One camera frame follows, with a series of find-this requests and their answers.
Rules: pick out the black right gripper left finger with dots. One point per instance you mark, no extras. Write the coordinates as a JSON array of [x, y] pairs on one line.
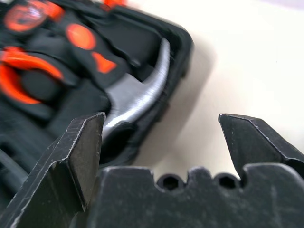
[[52, 180]]

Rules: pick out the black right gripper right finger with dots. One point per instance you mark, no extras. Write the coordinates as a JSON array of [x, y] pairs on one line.
[[256, 142]]

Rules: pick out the orange black tape measure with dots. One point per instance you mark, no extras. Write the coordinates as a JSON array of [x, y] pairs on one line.
[[26, 16]]

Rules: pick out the black plastic tool case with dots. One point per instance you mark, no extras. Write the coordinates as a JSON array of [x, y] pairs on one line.
[[175, 47]]

